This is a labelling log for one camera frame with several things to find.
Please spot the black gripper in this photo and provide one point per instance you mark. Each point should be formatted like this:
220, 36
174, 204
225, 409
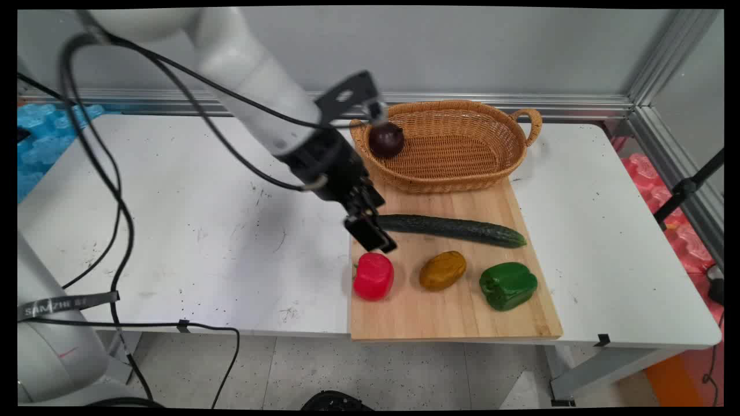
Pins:
324, 162

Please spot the yellow-brown potato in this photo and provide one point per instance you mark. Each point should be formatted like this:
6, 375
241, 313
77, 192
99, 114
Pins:
443, 270

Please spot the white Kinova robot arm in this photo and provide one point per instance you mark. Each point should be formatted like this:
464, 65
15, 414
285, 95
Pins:
243, 75

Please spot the red bell pepper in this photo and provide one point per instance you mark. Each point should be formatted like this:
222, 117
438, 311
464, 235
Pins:
373, 277

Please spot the dark purple onion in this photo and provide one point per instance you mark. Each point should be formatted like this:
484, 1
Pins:
386, 141

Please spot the long dark green cucumber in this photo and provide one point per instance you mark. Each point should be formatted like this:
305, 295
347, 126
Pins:
457, 229

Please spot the wooden cutting board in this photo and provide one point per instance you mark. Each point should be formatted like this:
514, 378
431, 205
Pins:
457, 318

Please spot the green bell pepper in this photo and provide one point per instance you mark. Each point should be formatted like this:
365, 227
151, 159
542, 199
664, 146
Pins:
509, 286

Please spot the black round floor object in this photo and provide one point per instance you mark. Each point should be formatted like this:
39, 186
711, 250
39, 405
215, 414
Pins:
335, 401

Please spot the black tape piece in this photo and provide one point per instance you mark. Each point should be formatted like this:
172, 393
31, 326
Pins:
603, 340
183, 326

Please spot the grey table leg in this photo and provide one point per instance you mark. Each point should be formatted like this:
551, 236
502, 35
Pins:
607, 370
124, 352

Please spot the black tripod stand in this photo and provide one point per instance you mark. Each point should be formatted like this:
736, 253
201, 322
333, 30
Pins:
685, 188

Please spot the red foam floor mat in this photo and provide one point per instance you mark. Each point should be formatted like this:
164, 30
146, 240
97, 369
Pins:
688, 248

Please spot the blue foam floor mat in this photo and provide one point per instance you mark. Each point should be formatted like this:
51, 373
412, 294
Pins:
46, 144

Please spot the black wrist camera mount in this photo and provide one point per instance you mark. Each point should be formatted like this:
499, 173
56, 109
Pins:
347, 95

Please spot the aluminium frame rail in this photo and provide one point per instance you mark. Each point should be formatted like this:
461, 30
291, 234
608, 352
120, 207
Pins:
676, 167
520, 103

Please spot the aluminium frame post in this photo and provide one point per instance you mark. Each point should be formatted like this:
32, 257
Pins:
670, 52

